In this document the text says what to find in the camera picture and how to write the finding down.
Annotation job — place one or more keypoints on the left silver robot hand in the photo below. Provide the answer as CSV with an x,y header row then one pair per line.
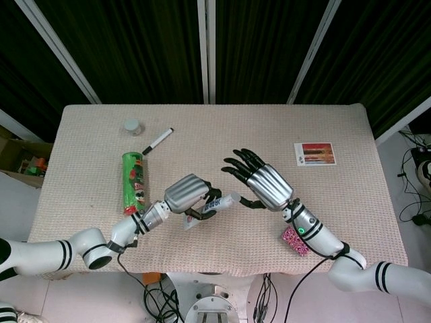
x,y
184,196

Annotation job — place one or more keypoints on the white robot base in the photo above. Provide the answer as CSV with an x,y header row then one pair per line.
x,y
208,299

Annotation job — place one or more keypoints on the green chips can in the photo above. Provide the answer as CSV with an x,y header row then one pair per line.
x,y
135,183

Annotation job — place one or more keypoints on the white tube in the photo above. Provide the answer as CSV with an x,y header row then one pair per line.
x,y
210,209

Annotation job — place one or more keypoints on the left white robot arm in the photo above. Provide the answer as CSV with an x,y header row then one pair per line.
x,y
84,247

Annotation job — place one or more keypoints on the red striped picture card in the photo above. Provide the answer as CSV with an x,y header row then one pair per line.
x,y
315,154

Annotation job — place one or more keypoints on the beige woven tablecloth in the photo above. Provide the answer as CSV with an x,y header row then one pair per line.
x,y
235,134

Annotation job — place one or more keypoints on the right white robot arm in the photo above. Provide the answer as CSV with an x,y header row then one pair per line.
x,y
340,252

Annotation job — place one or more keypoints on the black and white marker pen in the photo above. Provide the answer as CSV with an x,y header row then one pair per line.
x,y
157,141

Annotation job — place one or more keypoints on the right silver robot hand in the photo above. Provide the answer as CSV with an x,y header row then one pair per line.
x,y
269,185

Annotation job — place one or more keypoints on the grey round cap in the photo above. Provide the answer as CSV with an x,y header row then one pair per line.
x,y
133,126

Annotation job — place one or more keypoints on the pink patterned small box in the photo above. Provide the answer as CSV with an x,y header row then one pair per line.
x,y
295,241

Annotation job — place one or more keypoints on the orange small object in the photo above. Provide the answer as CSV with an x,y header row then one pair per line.
x,y
151,278

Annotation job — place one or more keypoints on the white frame post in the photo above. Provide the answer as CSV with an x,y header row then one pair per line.
x,y
313,50
62,50
206,50

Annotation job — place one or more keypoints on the cardboard box with items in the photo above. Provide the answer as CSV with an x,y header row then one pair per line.
x,y
20,161

